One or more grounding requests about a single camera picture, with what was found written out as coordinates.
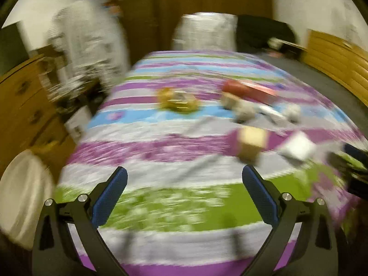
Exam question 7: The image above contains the black cloth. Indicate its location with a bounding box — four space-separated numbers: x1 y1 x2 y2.
236 14 298 55

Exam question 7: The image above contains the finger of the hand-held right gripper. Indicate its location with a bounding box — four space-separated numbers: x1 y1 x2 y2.
343 144 368 166
328 152 357 176

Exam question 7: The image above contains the wooden chest of drawers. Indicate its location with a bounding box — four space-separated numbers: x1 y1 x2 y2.
0 53 77 176

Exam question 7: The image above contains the white appliance box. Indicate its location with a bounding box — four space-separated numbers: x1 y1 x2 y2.
65 106 92 143

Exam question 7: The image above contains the striped floral bedspread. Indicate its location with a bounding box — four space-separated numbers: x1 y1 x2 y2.
55 50 365 276

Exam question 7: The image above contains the dark wooden door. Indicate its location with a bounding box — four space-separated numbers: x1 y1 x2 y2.
109 0 158 66

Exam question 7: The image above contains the red box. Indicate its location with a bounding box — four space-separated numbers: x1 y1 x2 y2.
244 83 278 104

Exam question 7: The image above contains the grey bed sheet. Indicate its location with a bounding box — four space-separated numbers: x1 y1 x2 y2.
259 53 368 138

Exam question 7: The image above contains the yellow toy object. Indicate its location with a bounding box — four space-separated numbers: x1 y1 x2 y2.
157 88 199 112

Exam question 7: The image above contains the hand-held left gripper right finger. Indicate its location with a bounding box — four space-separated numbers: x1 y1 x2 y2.
242 166 337 276

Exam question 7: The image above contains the wooden headboard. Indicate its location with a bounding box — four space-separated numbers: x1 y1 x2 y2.
300 29 368 107

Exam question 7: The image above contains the white tissue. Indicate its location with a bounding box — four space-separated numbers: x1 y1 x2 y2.
283 105 302 123

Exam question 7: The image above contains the black television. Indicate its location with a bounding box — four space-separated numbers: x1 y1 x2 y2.
0 23 29 77

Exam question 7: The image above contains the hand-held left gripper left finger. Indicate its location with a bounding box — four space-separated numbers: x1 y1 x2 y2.
32 166 128 276

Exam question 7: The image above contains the silver crinkled cover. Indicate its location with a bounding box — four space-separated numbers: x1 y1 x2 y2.
172 12 239 53

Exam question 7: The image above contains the white plastic bucket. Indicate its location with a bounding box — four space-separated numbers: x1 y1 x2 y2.
0 149 56 249

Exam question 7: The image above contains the tan wooden cube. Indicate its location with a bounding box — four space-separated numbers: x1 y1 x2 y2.
236 126 269 161

